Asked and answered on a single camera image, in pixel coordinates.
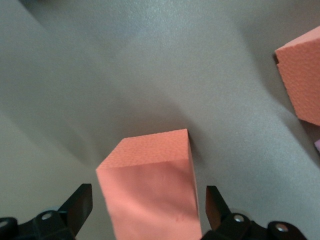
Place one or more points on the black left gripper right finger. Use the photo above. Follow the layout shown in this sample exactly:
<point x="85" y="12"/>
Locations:
<point x="215" y="207"/>

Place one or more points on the orange foam cube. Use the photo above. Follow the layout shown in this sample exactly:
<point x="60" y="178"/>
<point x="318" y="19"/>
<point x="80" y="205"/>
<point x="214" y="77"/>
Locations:
<point x="302" y="80"/>
<point x="150" y="187"/>

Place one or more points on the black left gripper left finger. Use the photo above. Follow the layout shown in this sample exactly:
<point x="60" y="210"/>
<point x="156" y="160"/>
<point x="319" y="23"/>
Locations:
<point x="80" y="205"/>

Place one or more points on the pink foam cube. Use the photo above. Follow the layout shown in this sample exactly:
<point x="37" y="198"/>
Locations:
<point x="318" y="147"/>

